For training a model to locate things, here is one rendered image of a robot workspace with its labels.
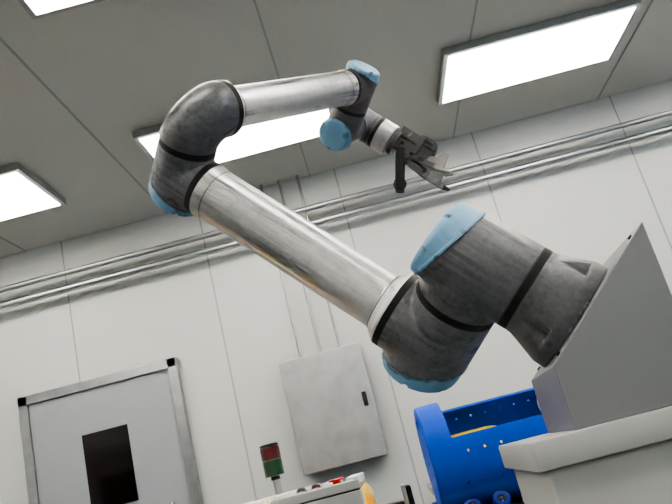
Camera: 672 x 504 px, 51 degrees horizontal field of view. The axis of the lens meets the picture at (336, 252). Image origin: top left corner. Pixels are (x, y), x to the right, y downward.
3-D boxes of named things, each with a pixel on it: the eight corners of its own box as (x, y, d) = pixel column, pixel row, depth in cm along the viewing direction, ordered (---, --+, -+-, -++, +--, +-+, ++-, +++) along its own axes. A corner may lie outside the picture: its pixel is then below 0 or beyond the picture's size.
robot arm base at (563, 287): (617, 257, 105) (558, 224, 108) (551, 364, 104) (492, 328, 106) (595, 278, 124) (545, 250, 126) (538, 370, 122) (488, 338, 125)
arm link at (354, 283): (479, 346, 115) (140, 132, 135) (437, 416, 125) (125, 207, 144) (505, 307, 128) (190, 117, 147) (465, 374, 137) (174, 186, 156)
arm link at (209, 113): (158, 75, 131) (358, 53, 183) (146, 133, 137) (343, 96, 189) (200, 104, 127) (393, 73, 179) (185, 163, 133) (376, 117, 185)
